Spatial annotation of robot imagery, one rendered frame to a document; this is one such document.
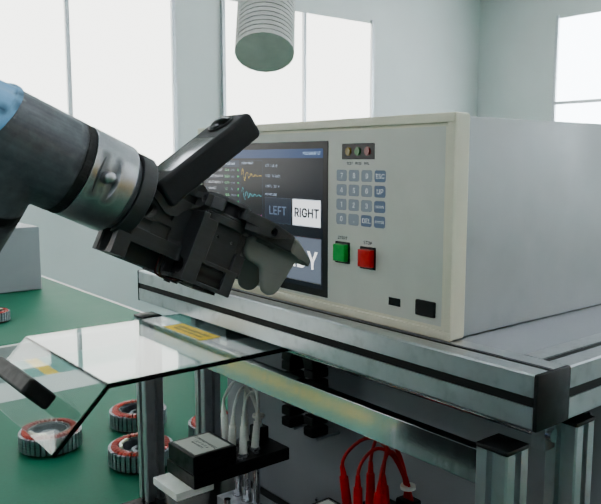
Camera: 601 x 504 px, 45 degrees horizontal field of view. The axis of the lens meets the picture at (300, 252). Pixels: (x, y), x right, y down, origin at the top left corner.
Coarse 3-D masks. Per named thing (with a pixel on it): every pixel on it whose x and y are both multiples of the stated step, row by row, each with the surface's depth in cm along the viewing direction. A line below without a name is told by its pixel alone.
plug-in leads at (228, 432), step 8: (232, 384) 96; (248, 392) 94; (256, 392) 95; (224, 400) 96; (256, 400) 95; (224, 408) 96; (232, 408) 94; (256, 408) 98; (224, 416) 96; (232, 416) 94; (256, 416) 94; (264, 416) 99; (224, 424) 96; (232, 424) 94; (256, 424) 94; (264, 424) 100; (224, 432) 96; (232, 432) 94; (240, 432) 93; (248, 432) 97; (256, 432) 94; (264, 432) 99; (232, 440) 94; (240, 440) 93; (248, 440) 97; (256, 440) 95; (240, 448) 93; (256, 448) 95
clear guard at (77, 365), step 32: (160, 320) 96; (192, 320) 96; (32, 352) 83; (64, 352) 80; (96, 352) 80; (128, 352) 80; (160, 352) 80; (192, 352) 80; (224, 352) 80; (256, 352) 80; (0, 384) 83; (64, 384) 74; (96, 384) 70; (32, 416) 73; (64, 416) 70
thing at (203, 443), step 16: (208, 432) 95; (176, 448) 90; (192, 448) 90; (208, 448) 90; (224, 448) 90; (272, 448) 96; (288, 448) 96; (176, 464) 91; (192, 464) 87; (208, 464) 89; (224, 464) 90; (240, 464) 91; (256, 464) 93; (272, 464) 95; (160, 480) 90; (176, 480) 90; (192, 480) 87; (208, 480) 88; (240, 480) 98; (256, 480) 94; (176, 496) 86; (192, 496) 88; (256, 496) 95
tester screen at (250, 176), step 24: (240, 168) 89; (264, 168) 85; (288, 168) 82; (312, 168) 78; (216, 192) 94; (240, 192) 89; (264, 192) 85; (288, 192) 82; (312, 192) 79; (264, 216) 86
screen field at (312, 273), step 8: (304, 240) 80; (312, 240) 79; (320, 240) 78; (304, 248) 80; (312, 248) 79; (320, 248) 78; (312, 256) 79; (320, 256) 78; (296, 264) 82; (312, 264) 79; (320, 264) 78; (296, 272) 82; (304, 272) 81; (312, 272) 80; (320, 272) 78; (304, 280) 81; (312, 280) 80; (320, 280) 79
